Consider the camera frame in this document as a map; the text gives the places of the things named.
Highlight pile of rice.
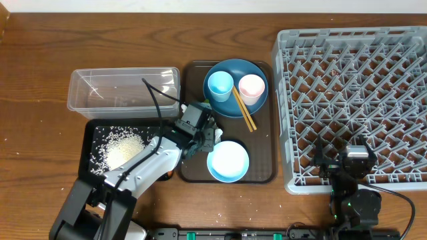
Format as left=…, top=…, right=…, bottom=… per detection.
left=89, top=126, right=159, bottom=175

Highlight pink cup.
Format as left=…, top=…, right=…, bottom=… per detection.
left=238, top=74, right=266, bottom=106

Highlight clear plastic bin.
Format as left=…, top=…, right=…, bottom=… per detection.
left=67, top=67, right=181, bottom=119

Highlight grey dishwasher rack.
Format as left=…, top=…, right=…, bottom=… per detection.
left=272, top=26, right=426, bottom=195

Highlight light blue cup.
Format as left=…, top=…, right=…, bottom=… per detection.
left=207, top=71, right=234, bottom=103

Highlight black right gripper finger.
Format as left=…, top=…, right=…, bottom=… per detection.
left=359, top=135, right=376, bottom=159
left=312, top=135, right=324, bottom=167

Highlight white paper wrapper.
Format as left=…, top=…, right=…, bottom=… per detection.
left=181, top=104, right=223, bottom=144

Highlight dark blue plate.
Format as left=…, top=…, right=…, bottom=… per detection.
left=203, top=59, right=268, bottom=118

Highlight black tray bin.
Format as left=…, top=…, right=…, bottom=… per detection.
left=78, top=119, right=159, bottom=181

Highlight wooden chopstick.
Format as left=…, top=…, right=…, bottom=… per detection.
left=239, top=94, right=257, bottom=131
left=232, top=86, right=253, bottom=132

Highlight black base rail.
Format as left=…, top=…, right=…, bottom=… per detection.
left=146, top=228, right=401, bottom=240

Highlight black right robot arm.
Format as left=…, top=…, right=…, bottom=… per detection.
left=312, top=136, right=382, bottom=239

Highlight light blue bowl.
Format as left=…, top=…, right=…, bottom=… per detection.
left=207, top=141, right=250, bottom=183

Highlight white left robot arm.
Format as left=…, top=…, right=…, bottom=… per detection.
left=49, top=126, right=222, bottom=239

